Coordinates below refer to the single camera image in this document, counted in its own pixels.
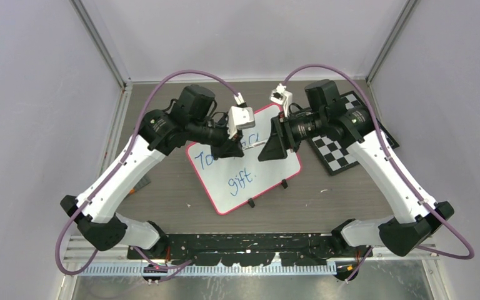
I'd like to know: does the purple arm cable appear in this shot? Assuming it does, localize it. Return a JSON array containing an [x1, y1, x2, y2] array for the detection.
[[279, 63, 476, 284], [54, 69, 247, 284]]

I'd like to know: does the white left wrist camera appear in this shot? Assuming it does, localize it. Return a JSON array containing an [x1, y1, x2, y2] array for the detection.
[[227, 106, 256, 140]]

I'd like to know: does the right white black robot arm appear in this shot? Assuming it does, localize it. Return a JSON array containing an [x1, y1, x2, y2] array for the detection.
[[258, 79, 454, 257]]

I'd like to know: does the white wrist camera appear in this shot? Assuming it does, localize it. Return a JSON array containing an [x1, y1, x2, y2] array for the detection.
[[269, 83, 293, 118], [227, 106, 256, 140]]

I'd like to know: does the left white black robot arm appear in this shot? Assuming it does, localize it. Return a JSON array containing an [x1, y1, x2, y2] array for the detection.
[[61, 84, 254, 259]]

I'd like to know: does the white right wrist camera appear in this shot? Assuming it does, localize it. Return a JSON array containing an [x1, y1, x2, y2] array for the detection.
[[269, 83, 293, 118]]

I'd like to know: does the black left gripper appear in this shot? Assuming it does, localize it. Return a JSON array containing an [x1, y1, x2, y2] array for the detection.
[[189, 113, 245, 161]]

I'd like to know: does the grey studded building plate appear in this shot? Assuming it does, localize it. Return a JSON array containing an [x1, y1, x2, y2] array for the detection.
[[134, 174, 151, 191]]

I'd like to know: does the white marker pen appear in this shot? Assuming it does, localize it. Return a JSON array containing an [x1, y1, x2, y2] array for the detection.
[[243, 141, 266, 149]]

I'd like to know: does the white slotted cable rail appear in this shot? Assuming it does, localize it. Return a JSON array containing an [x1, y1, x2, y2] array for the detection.
[[80, 262, 337, 277]]

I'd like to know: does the black whiteboard stand clip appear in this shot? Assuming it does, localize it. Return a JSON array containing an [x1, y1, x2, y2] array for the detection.
[[247, 198, 256, 208]]

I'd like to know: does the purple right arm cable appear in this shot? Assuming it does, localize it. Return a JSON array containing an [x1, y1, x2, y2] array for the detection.
[[279, 63, 476, 284]]

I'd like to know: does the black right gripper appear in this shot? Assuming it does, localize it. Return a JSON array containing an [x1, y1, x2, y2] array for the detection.
[[258, 109, 327, 161]]

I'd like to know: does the pink framed whiteboard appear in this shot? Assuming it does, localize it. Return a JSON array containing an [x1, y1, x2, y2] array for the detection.
[[186, 104, 302, 215]]

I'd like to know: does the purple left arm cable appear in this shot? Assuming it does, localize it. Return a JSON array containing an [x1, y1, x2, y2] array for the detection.
[[54, 69, 247, 284]]

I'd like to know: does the black white checkerboard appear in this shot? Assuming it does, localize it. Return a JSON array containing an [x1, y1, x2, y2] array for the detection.
[[308, 90, 400, 177]]

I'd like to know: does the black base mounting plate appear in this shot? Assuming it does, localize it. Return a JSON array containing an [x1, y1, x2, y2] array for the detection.
[[143, 233, 368, 267]]

